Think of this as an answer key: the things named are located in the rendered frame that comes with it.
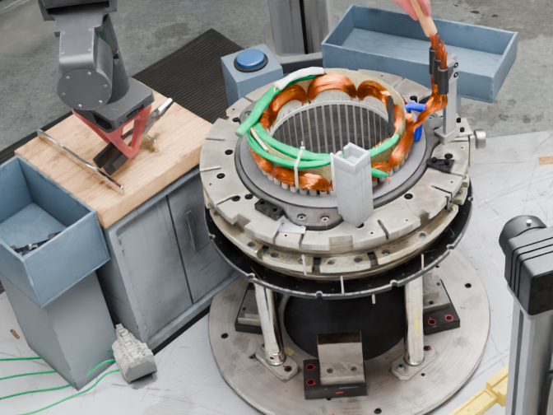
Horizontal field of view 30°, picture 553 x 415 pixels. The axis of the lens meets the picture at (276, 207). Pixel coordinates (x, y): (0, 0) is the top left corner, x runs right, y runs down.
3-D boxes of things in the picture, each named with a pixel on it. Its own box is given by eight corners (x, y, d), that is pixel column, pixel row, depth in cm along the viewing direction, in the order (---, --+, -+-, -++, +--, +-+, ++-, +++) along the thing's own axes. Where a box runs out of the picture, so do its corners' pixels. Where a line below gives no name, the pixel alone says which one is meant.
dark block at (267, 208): (262, 202, 117) (261, 193, 116) (285, 214, 115) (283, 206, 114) (254, 209, 116) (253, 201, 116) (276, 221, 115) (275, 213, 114)
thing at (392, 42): (508, 186, 160) (518, 31, 141) (486, 231, 154) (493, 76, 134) (361, 151, 170) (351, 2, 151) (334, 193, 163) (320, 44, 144)
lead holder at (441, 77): (444, 97, 112) (444, 72, 110) (414, 84, 114) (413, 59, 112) (464, 80, 114) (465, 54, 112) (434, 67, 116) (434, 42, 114)
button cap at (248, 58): (268, 63, 147) (267, 58, 146) (242, 72, 146) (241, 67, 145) (258, 49, 150) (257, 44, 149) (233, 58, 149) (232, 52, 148)
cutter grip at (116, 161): (110, 176, 126) (105, 169, 125) (106, 174, 126) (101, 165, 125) (133, 154, 127) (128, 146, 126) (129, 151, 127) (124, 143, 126)
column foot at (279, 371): (269, 342, 140) (268, 338, 139) (301, 370, 136) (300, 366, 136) (253, 355, 139) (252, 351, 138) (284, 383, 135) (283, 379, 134)
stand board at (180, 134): (105, 229, 125) (101, 215, 123) (18, 165, 135) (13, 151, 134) (226, 145, 134) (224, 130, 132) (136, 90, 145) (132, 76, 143)
